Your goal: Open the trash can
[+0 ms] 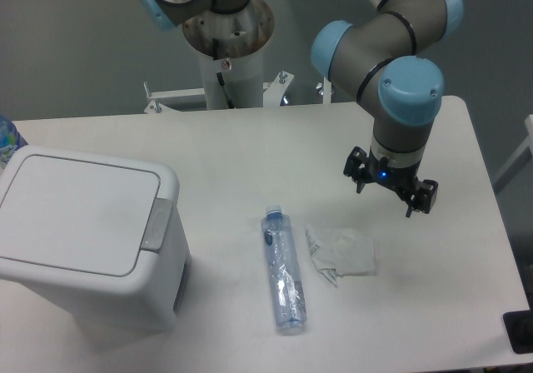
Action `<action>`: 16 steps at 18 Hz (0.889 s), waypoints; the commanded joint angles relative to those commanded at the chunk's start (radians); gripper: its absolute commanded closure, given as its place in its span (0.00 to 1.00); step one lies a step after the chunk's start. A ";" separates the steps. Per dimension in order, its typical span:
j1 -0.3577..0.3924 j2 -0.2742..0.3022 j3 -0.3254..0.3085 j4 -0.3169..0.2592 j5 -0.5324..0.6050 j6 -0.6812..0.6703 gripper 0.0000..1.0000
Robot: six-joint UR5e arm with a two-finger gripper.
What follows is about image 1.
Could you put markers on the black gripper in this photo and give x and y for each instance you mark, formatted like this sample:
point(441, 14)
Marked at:
point(394, 171)

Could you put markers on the white push-lid trash can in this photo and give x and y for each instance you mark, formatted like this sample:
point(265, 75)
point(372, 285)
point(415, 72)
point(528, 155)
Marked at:
point(99, 236)

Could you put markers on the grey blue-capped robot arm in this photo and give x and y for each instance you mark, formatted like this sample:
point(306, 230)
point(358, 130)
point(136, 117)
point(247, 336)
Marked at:
point(376, 64)

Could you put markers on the crumpled white paper wrapper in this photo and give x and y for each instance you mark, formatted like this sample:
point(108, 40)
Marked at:
point(340, 252)

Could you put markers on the clear plastic water bottle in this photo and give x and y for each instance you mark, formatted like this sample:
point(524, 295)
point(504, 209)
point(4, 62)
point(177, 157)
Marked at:
point(283, 270)

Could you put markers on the black device at table edge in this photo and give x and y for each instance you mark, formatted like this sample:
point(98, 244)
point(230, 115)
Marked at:
point(519, 330)

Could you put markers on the blue patterned bottle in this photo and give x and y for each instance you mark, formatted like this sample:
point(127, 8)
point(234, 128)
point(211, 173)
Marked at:
point(11, 140)

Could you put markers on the white metal base frame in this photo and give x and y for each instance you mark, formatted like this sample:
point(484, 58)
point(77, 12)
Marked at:
point(222, 94)

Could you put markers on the white frame at right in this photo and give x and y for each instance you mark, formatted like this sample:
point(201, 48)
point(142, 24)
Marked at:
point(515, 162)

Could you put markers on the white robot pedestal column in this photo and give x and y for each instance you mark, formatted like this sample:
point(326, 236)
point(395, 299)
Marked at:
point(231, 45)

